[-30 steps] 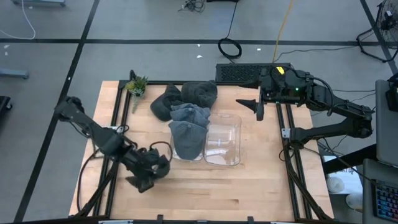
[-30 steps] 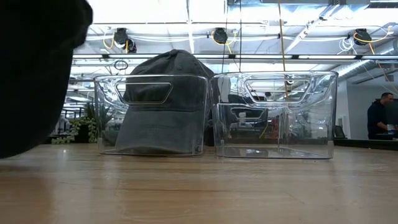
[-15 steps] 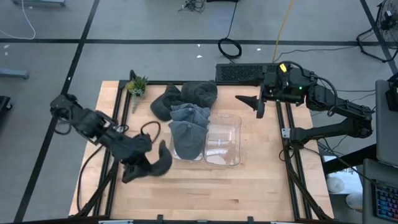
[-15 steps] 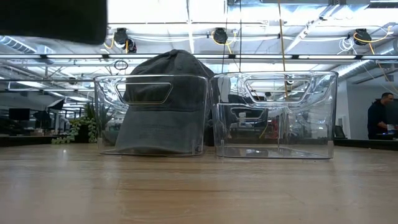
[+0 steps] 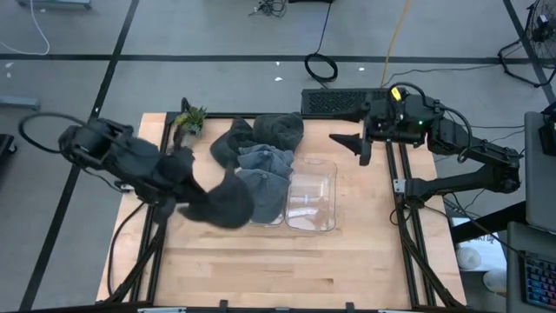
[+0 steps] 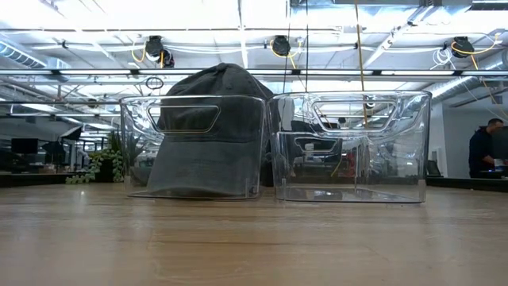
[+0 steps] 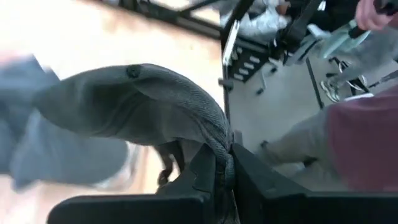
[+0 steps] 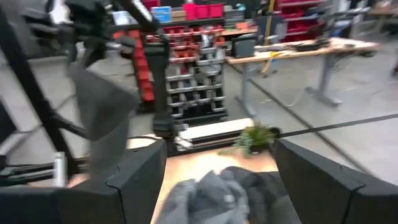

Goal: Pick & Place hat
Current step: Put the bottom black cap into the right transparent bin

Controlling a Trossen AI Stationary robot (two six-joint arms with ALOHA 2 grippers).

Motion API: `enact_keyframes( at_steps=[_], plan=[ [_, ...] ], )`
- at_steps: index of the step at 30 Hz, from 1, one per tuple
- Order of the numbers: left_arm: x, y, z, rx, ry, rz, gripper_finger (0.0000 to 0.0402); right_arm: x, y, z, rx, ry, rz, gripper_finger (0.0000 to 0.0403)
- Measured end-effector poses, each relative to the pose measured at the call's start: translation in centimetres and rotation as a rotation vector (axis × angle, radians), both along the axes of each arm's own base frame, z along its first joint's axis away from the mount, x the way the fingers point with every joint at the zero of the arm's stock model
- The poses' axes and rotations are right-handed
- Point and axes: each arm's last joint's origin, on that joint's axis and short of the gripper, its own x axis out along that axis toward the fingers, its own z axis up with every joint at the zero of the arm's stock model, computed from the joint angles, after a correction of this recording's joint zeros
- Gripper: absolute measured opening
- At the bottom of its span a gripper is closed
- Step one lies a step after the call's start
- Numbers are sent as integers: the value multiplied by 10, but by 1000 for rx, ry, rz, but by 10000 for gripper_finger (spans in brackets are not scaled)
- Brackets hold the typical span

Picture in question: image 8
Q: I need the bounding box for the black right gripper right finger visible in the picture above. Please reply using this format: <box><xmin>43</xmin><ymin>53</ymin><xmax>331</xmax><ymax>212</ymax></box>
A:
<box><xmin>273</xmin><ymin>139</ymin><xmax>398</xmax><ymax>224</ymax></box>

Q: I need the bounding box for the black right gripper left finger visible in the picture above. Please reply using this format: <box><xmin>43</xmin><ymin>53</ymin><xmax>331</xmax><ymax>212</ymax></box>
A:
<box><xmin>0</xmin><ymin>139</ymin><xmax>167</xmax><ymax>224</ymax></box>

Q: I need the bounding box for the light grey baseball cap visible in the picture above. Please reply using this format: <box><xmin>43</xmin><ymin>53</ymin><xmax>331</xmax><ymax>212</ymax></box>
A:
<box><xmin>155</xmin><ymin>170</ymin><xmax>251</xmax><ymax>224</ymax></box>

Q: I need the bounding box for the blue tablet screen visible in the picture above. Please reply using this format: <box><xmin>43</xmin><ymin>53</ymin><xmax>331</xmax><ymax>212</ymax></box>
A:
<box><xmin>151</xmin><ymin>6</ymin><xmax>172</xmax><ymax>23</ymax></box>

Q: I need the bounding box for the small potted green plant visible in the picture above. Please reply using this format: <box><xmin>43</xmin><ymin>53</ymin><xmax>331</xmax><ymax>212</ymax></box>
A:
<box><xmin>219</xmin><ymin>123</ymin><xmax>277</xmax><ymax>158</ymax></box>

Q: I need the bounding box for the red storage bin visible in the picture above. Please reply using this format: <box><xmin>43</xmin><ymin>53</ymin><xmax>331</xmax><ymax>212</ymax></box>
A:
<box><xmin>209</xmin><ymin>2</ymin><xmax>224</xmax><ymax>19</ymax></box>
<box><xmin>182</xmin><ymin>2</ymin><xmax>197</xmax><ymax>21</ymax></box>
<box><xmin>195</xmin><ymin>3</ymin><xmax>210</xmax><ymax>19</ymax></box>

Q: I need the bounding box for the parts bin rack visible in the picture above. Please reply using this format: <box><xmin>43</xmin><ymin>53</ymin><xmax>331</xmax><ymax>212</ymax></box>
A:
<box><xmin>130</xmin><ymin>26</ymin><xmax>229</xmax><ymax>122</ymax></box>

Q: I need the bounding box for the wooden workbench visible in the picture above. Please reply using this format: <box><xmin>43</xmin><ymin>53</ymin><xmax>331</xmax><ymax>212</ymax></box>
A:
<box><xmin>225</xmin><ymin>37</ymin><xmax>380</xmax><ymax>118</ymax></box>

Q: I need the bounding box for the black box on workbench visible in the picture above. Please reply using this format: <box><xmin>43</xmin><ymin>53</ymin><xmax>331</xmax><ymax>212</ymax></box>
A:
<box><xmin>231</xmin><ymin>35</ymin><xmax>259</xmax><ymax>59</ymax></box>

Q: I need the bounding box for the red shelf rack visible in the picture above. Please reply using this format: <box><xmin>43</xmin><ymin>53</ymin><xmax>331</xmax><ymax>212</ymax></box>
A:
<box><xmin>278</xmin><ymin>0</ymin><xmax>327</xmax><ymax>43</ymax></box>

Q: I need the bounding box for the yellow hanging cable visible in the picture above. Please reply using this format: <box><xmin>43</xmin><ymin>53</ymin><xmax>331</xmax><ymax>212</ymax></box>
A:
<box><xmin>260</xmin><ymin>0</ymin><xmax>277</xmax><ymax>74</ymax></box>

